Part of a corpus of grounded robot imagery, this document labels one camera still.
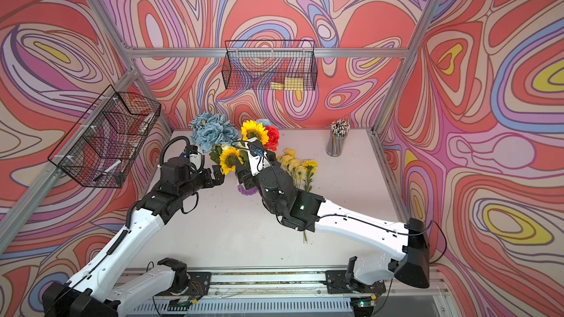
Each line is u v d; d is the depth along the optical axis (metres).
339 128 0.96
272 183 0.43
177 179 0.57
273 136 0.68
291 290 0.73
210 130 0.68
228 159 0.72
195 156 0.69
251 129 0.63
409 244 0.40
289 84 0.82
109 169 0.73
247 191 0.95
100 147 0.77
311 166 1.01
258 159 0.50
